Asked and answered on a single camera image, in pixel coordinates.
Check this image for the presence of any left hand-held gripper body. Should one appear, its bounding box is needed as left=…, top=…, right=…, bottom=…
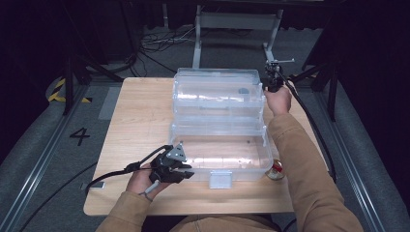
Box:
left=149, top=140, right=189, bottom=185

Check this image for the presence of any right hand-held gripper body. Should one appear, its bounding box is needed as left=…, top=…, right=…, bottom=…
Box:
left=264, top=58, right=296, bottom=94

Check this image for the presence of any clear plastic tiered storage box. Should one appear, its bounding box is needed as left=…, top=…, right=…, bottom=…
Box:
left=167, top=67, right=275, bottom=190

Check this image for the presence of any person's right hand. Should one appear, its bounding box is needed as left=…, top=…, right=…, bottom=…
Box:
left=263, top=85, right=293, bottom=117

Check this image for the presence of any person's left hand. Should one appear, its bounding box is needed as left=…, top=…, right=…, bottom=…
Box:
left=126, top=163, right=171, bottom=201

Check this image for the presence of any black stand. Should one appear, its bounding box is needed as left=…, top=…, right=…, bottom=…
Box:
left=62, top=53, right=126, bottom=116
left=289, top=60, right=340, bottom=123

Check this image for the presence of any person's tan jacket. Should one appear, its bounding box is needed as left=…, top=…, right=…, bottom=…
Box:
left=169, top=215, right=278, bottom=232

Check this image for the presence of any grey metal stand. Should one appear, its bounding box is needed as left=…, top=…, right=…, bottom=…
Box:
left=191, top=4, right=285, bottom=70

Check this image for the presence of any small metal clip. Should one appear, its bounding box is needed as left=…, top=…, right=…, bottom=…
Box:
left=79, top=181, right=106, bottom=191

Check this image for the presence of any small jar with red label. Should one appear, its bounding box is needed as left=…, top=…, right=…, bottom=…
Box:
left=265, top=159, right=286, bottom=182

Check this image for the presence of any white strap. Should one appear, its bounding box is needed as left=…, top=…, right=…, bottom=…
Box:
left=139, top=180, right=161, bottom=203

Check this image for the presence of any right hand-held gripper cable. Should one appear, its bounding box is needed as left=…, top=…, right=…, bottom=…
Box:
left=278, top=71, right=338, bottom=184

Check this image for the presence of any hand-held gripper cable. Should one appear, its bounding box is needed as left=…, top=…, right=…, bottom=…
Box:
left=84, top=144, right=174, bottom=195
left=278, top=71, right=338, bottom=184

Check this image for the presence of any left hand-held gripper cable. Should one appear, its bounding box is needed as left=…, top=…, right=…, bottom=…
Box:
left=84, top=144, right=174, bottom=195

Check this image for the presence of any aluminium floor rail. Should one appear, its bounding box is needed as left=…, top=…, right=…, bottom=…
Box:
left=313, top=86, right=389, bottom=232
left=0, top=85, right=85, bottom=232

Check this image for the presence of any black floor cable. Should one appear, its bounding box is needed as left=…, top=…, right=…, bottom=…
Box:
left=18, top=160, right=99, bottom=232

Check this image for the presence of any tangle of floor cables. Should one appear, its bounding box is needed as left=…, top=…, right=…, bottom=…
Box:
left=139, top=26, right=198, bottom=75

